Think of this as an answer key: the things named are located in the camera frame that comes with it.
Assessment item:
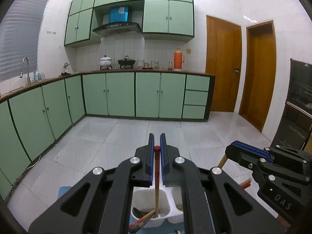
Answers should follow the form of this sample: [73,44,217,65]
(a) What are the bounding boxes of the black glass cabinet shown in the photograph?
[271,59,312,150]

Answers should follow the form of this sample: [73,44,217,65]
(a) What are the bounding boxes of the white utensil holder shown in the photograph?
[130,186,185,228]

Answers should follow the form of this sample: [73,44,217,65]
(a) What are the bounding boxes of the green lower cabinets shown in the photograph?
[1,70,215,199]

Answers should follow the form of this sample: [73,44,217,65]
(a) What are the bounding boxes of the wooden chopstick on mat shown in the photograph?
[239,178,252,189]

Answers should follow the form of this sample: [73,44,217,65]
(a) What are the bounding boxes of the green upper cabinets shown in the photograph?
[65,0,195,47]

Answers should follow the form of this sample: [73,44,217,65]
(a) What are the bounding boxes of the black range hood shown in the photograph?
[93,22,142,37]

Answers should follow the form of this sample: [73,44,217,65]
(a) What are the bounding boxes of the red wooden chopstick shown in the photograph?
[154,146,160,218]

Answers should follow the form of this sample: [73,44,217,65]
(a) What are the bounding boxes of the orange thermos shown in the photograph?
[174,48,184,71]

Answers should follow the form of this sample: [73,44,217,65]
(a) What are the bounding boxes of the brown wooden door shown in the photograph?
[205,16,242,112]
[239,21,277,132]

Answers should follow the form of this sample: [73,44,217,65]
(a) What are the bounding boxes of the chrome faucet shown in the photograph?
[19,57,32,85]

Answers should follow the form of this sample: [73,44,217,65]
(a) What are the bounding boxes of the white cooking pot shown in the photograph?
[99,56,113,70]

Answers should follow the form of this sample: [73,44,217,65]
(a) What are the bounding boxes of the black wok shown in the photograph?
[118,56,136,69]

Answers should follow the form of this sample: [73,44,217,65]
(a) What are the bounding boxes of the black ladle spoon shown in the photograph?
[129,208,156,233]

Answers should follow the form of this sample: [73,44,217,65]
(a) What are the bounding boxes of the blue table mat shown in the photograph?
[57,186,215,234]

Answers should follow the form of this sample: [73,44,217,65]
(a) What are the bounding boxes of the grey window blind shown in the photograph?
[1,0,48,81]

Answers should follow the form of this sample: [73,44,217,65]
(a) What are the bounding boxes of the green cabinets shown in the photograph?
[65,0,195,47]
[1,70,215,199]

